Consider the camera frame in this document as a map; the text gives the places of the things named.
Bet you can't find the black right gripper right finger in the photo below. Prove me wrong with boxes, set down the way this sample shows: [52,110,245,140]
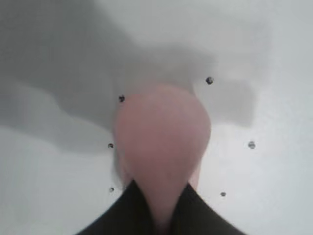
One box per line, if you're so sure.
[167,183,243,235]

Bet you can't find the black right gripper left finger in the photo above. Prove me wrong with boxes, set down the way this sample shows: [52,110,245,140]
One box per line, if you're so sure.
[74,180,160,235]

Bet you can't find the pink peach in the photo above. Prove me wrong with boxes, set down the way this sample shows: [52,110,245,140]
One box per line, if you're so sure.
[112,84,212,235]

